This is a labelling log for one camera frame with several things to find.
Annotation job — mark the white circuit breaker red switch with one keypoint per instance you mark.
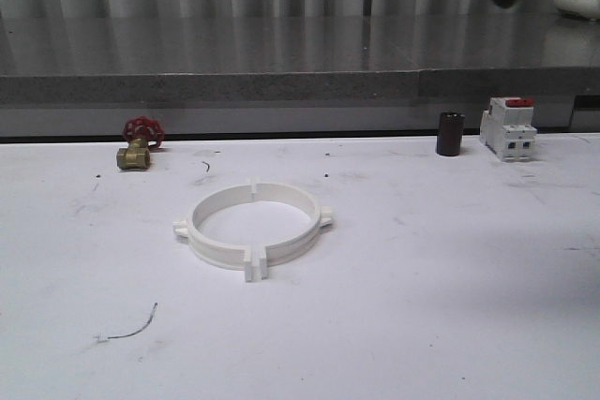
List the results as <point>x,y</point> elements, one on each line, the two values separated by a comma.
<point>506,128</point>

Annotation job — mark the black cylindrical capacitor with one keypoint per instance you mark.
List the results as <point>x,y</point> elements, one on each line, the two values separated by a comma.
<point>450,132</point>

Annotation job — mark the grey stone ledge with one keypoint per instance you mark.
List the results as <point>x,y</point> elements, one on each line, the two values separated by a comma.
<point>86,77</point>

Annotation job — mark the white half-ring pipe clamp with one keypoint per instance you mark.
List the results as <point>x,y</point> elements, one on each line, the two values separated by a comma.
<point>290,222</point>
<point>206,226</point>

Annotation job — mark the brass valve red handwheel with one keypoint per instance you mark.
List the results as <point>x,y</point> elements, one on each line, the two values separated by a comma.
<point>142,135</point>

